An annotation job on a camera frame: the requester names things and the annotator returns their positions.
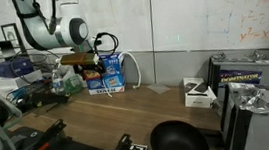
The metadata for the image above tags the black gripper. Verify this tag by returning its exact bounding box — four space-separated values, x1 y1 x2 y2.
72 60 107 79

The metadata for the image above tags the blue cardboard snack box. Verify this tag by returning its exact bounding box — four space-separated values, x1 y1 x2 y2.
82 51 128 97

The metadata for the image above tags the white string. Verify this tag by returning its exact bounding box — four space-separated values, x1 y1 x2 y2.
99 50 143 98

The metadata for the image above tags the flat white box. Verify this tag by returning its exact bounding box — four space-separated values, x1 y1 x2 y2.
0 69 44 92

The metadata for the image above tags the white phone box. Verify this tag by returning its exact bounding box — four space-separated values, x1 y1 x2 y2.
181 74 218 112

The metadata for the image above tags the spray bottle green liquid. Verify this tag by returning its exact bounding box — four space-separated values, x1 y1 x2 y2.
54 56 84 96

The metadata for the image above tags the clear water bottle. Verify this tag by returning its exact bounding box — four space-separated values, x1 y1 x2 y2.
51 68 66 96

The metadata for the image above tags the black hand tool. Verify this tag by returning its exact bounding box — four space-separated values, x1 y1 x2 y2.
15 88 71 113

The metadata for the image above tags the white paper sheet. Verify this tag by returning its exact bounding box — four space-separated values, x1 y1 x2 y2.
147 81 171 97

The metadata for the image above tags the dark blue carton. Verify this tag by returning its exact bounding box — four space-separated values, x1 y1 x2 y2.
0 55 36 81

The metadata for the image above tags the black round bowl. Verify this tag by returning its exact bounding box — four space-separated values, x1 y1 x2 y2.
148 117 211 150

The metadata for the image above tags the grey Dominator battery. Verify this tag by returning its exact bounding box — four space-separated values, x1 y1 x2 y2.
205 48 269 110

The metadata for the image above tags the crumpled foil sheet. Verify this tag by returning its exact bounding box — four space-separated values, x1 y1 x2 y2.
230 79 269 118
211 46 269 68

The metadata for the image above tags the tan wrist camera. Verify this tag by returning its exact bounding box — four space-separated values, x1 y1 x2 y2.
59 51 101 68

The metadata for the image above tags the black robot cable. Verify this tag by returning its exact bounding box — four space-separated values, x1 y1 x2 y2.
10 0 121 65

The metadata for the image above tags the black picture frame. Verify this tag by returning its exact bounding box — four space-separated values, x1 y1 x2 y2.
0 21 29 59

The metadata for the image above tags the black wire rack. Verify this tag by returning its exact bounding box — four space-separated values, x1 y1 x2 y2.
0 37 28 62

